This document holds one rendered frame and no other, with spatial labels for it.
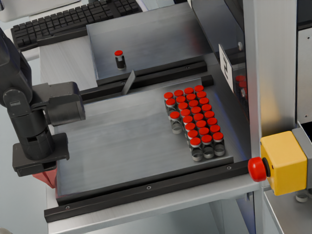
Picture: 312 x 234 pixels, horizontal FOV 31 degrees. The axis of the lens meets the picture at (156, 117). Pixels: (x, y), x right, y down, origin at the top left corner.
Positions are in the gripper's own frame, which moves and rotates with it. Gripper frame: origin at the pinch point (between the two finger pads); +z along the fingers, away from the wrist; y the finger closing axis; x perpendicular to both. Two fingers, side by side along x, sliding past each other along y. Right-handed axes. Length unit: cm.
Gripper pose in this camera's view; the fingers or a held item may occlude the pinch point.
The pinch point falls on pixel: (52, 183)
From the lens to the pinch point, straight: 110.7
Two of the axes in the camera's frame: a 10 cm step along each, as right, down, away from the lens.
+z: 1.4, 7.5, 6.4
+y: 9.7, -2.2, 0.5
